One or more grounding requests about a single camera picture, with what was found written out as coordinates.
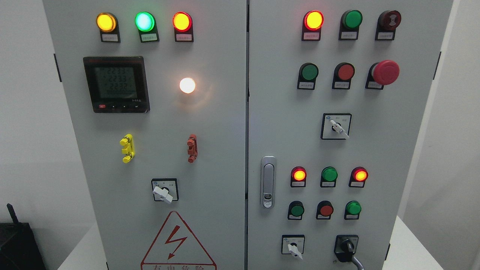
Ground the right grey cabinet door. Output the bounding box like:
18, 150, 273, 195
247, 0, 453, 270

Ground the grey cabinet door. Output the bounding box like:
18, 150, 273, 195
247, 0, 453, 270
43, 0, 247, 270

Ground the lit green indicator light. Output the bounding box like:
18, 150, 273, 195
135, 12, 159, 43

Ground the red emergency stop mushroom button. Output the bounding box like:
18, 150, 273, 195
365, 60, 401, 90

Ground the black digital power meter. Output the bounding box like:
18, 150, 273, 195
83, 56, 150, 113

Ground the green push button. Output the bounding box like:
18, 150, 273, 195
343, 201, 362, 220
287, 201, 305, 220
297, 63, 319, 90

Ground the black rotary knob switch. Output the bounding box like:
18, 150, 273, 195
334, 235, 359, 263

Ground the green light lower middle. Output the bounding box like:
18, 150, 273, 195
320, 167, 338, 188

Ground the silver door handle lock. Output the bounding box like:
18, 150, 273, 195
260, 156, 276, 209

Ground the white lit indicator light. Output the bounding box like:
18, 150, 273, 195
179, 77, 197, 94

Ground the yellow indicator light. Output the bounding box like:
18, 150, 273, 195
96, 12, 121, 43

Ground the white selector switch bottom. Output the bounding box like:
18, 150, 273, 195
281, 234, 305, 260

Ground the green push button upper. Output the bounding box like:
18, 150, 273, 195
297, 63, 319, 90

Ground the dark red buzzer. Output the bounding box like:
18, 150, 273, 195
375, 10, 402, 41

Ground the green push button lower left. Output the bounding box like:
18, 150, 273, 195
287, 201, 305, 220

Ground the lit red light lower left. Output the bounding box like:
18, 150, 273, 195
290, 166, 307, 188

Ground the white selector switch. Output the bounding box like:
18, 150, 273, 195
281, 234, 305, 260
321, 113, 353, 140

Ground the green push button lower right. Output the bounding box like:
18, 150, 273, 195
343, 201, 362, 220

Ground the white selector switch upper right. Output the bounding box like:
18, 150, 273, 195
321, 113, 353, 140

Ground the green light top right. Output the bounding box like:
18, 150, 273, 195
338, 10, 363, 41

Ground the lit red indicator light left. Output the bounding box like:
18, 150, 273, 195
172, 12, 194, 42

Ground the lit red light lower right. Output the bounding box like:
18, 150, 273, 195
349, 167, 369, 188

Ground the red push button upper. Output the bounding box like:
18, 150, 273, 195
331, 63, 355, 90

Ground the lit red light top right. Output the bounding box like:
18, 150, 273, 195
301, 10, 324, 41

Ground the yellow terminal block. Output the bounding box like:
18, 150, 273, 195
119, 133, 135, 164

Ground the red push button lower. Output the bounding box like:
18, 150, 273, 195
316, 200, 334, 219

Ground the red electrical warning triangle sticker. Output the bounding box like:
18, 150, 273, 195
140, 211, 217, 270

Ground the black device with antenna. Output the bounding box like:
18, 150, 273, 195
0, 204, 46, 270

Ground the left grey cabinet door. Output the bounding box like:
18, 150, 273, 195
43, 0, 247, 270

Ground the red push button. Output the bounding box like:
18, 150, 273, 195
331, 63, 355, 90
316, 200, 334, 219

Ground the white selector switch left door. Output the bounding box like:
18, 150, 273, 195
151, 178, 179, 204

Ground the red terminal block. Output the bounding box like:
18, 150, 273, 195
187, 134, 198, 164

